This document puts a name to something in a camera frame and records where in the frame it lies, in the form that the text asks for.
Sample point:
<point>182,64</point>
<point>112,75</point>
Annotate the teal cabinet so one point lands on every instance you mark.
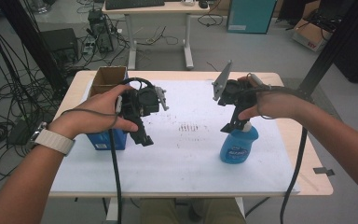
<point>250,15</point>

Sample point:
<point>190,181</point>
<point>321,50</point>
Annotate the white band wristwatch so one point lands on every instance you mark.
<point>56,141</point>

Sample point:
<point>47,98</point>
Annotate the white power strip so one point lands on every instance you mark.
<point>88,47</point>

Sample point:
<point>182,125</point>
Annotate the black computer tower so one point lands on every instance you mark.
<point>101,31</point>

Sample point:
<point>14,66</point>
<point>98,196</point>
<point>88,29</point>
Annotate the person's right hand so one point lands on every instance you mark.
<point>279,105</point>

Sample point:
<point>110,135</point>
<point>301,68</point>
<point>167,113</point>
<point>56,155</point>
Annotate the black computer mouse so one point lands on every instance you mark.
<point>203,4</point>

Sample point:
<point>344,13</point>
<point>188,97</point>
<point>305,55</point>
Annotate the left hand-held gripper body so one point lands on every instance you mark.
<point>143,102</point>

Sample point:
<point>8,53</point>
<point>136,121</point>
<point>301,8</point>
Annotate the blue bottle with white cap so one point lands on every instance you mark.
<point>237,147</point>

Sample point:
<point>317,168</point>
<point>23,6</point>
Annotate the brown cardboard box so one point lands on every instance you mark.
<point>310,37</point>

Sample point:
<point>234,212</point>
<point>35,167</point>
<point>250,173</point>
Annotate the dark floor mat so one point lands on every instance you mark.
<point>292,85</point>

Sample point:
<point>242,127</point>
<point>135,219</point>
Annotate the person's left hand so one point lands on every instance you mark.
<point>90,118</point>

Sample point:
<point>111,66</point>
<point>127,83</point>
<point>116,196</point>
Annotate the grey tape piece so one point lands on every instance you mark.
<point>323,171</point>

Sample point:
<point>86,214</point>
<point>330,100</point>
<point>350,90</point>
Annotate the white table mat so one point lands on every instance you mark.
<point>183,161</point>

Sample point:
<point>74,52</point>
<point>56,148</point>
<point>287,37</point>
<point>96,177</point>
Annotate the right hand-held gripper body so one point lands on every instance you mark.
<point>236,91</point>

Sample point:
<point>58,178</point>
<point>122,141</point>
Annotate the black metal stand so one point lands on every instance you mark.
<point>31,40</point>
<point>335,43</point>

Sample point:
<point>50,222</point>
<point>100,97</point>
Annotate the black equipment box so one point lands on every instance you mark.
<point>59,42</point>

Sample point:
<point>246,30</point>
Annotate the blue cardboard box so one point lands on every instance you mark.
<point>107,79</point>

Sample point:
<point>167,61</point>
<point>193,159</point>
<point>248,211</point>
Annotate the white desk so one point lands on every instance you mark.
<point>155,11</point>

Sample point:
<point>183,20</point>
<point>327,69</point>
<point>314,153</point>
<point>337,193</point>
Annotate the black keyboard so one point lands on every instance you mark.
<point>133,3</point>

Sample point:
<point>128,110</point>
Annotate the white table leg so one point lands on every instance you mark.
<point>112,214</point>

